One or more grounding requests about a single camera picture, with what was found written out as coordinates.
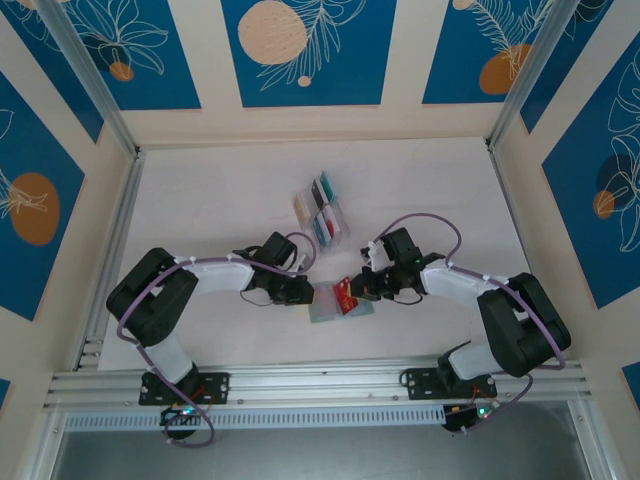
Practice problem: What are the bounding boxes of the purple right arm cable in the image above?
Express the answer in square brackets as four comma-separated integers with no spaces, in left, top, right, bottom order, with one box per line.
[367,213,571,436]

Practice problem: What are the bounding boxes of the grey metal sheet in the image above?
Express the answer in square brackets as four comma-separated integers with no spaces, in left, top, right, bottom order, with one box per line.
[49,402,589,480]

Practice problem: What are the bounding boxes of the clear acrylic card display stand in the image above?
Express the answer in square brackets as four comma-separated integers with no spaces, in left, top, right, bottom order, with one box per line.
[292,170,350,259]

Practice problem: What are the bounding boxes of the thin black wire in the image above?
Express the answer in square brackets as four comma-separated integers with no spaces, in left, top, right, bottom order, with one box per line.
[387,287,426,306]
[238,287,275,307]

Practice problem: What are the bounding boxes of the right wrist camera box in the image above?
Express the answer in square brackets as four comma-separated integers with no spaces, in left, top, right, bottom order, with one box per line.
[358,239,390,270]

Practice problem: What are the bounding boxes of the aluminium frame leg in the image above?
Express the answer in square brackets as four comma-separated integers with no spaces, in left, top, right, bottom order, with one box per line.
[14,412,69,480]
[567,399,619,480]

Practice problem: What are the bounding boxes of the aluminium table side rail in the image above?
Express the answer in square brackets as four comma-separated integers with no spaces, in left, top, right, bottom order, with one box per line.
[72,149,147,372]
[487,142,561,362]

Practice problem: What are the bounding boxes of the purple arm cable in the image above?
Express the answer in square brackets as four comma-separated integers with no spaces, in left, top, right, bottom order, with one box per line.
[367,213,571,436]
[117,231,319,446]

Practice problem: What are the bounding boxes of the sage green card holder wallet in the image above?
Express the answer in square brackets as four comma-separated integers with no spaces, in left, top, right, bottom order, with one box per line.
[308,281,376,326]

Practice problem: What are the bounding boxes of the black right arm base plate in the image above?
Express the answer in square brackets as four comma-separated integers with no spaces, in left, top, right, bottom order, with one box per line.
[402,367,499,401]

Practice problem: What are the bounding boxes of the aluminium frame post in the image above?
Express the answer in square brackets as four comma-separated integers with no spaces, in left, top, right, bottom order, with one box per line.
[35,0,142,160]
[485,0,579,151]

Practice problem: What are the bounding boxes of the white slotted cable duct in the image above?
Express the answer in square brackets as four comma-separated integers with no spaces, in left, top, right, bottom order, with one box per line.
[63,404,447,432]

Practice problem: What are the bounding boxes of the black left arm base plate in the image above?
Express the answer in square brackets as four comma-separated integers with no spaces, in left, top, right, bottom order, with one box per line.
[138,372,232,407]

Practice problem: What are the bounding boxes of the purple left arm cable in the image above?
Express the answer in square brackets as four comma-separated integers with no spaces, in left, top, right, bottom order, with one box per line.
[117,231,319,446]

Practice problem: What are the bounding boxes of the aluminium mounting rail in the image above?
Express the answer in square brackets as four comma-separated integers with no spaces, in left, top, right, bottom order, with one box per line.
[42,352,594,414]

